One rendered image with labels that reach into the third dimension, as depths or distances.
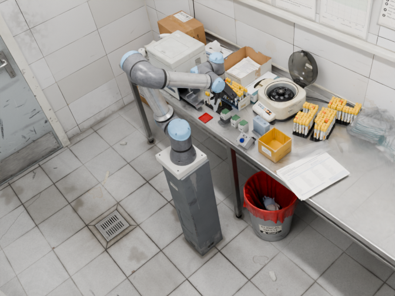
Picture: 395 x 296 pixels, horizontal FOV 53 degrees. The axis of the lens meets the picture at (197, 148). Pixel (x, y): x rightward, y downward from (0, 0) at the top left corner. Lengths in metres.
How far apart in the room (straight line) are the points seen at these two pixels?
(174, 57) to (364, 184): 1.31
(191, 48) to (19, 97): 1.61
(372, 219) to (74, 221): 2.25
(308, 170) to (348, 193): 0.23
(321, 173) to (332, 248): 0.91
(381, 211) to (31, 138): 2.87
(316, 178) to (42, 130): 2.51
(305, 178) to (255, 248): 0.94
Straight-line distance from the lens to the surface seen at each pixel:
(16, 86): 3.53
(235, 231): 2.99
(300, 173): 2.16
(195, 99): 2.59
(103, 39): 3.77
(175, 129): 2.08
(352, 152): 2.31
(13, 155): 3.84
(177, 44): 2.65
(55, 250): 3.30
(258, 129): 2.33
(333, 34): 2.32
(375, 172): 2.24
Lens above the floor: 2.56
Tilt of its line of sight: 46 degrees down
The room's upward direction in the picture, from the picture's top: 12 degrees counter-clockwise
